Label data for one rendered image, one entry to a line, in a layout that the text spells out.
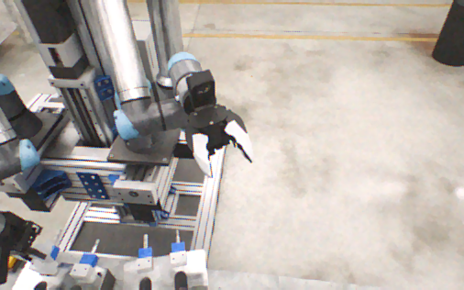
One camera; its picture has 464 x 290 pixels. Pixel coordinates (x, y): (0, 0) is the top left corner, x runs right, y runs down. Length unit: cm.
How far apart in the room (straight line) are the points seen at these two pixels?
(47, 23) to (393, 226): 217
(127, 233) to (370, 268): 146
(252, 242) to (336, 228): 56
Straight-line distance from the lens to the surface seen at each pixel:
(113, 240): 195
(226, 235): 208
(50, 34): 112
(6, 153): 94
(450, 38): 416
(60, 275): 114
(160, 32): 93
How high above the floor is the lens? 183
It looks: 46 degrees down
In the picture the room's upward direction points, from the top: straight up
